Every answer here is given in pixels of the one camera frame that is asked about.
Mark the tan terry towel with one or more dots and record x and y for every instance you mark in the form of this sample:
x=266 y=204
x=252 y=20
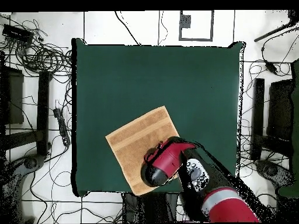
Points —
x=130 y=144

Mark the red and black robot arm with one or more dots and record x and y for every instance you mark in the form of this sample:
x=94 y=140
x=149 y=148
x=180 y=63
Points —
x=168 y=161

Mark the dark flat panel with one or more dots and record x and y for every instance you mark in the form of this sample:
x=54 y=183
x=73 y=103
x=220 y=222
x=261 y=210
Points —
x=14 y=98
x=280 y=109

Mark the black flat box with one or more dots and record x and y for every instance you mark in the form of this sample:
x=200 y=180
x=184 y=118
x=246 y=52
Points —
x=17 y=33

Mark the dark green table cloth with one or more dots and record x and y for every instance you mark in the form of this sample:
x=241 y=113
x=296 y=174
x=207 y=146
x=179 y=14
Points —
x=163 y=81

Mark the black power strip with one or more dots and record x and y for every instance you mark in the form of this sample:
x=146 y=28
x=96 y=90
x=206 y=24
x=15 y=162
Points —
x=62 y=128

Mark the black stand bar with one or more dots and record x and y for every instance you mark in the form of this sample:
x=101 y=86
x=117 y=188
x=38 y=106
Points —
x=258 y=105
x=43 y=105

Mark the black power adapter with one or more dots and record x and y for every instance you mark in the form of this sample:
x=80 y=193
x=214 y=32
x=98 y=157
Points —
x=271 y=67

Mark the black slanted rod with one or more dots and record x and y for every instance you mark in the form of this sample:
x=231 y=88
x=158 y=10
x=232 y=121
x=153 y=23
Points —
x=273 y=31

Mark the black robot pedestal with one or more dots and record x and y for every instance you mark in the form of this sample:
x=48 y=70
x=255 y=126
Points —
x=151 y=207

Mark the grey square frame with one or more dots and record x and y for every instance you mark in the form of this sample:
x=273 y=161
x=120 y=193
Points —
x=196 y=39

